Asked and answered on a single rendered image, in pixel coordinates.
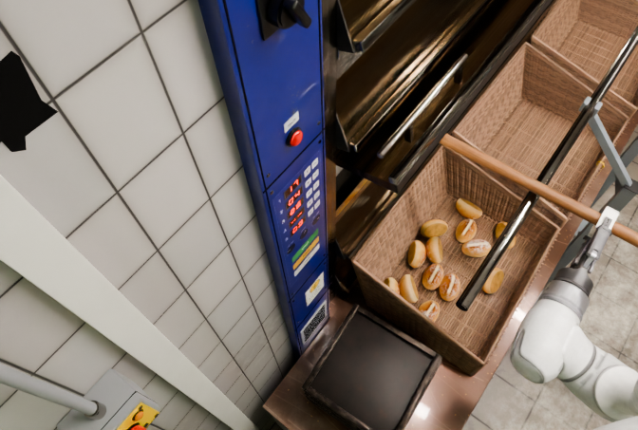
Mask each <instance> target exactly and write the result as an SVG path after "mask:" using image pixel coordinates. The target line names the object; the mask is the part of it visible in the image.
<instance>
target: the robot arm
mask: <svg viewBox="0 0 638 430"><path fill-rule="evenodd" d="M618 215H619V212H618V211H616V210H614V209H612V208H611V207H609V206H607V207H606V208H605V210H604V212H603V214H602V215H601V217H600V219H599V220H598V222H597V224H596V226H595V225H593V226H592V228H591V231H590V232H589V234H588V236H586V235H585V236H584V237H583V239H585V240H586V241H585V242H584V243H583V244H582V246H581V248H580V250H579V252H578V254H577V255H576V257H575V259H574V260H573V262H572V263H571V264H570V266H569V267H568V268H562V269H560V270H559V271H558V272H557V274H556V276H555V277H554V280H553V281H550V283H549V284H548V285H546V286H547V287H546V289H544V290H543V292H542V293H541V295H540V296H539V298H538V300H537V302H536V304H535V305H534V306H533V307H532V308H531V309H530V310H529V311H528V312H527V314H526V315H525V317H524V319H523V320H522V322H521V324H520V326H519V328H518V330H517V333H516V337H515V339H514V341H513V345H512V349H511V354H510V360H511V363H512V365H513V367H514V368H515V370H516V371H517V372H518V373H519V374H520V375H522V376H523V377H524V378H526V379H527V380H529V381H531V382H533V383H547V382H549V381H551V380H553V379H554V378H557V379H559V380H560V381H561V382H562V383H563V384H565V385H566V387H567V388H568V389H569V390H570V391H571V392H572V393H573V394H574V396H575V397H576V398H577V399H579V400H580V401H581V402H582V403H584V404H585V405H586V406H587V407H588V408H589V409H591V410H592V411H593V412H594V413H596V414H597V415H599V416H600V417H602V418H603V419H605V420H607V421H610V422H612V423H610V424H607V425H603V426H600V427H598V428H595V429H593V430H638V373H637V372H636V371H634V370H633V369H631V368H630V367H628V366H627V365H625V364H623V363H622V362H621V361H619V360H618V359H617V358H615V357H614V356H612V355H611V354H609V353H606V352H605V351H603V350H602V349H600V348H598V347H597V346H595V345H594V344H593V343H592V342H591V341H590V340H589V339H588V338H587V337H586V335H585V334H584V332H583V331H582V329H581V328H580V327H579V324H580V323H581V321H582V319H583V316H584V314H585V312H586V309H587V307H588V305H589V303H590V301H589V298H588V297H589V295H590V293H591V290H592V288H593V282H592V281H591V279H590V278H589V276H588V274H591V272H592V271H593V269H594V264H595V262H596V261H598V260H599V259H600V255H601V252H602V251H603V249H604V247H605V245H606V243H607V240H608V238H609V236H611V235H612V232H611V231H612V229H611V228H612V226H613V224H614V222H615V220H616V218H617V216H618Z"/></svg>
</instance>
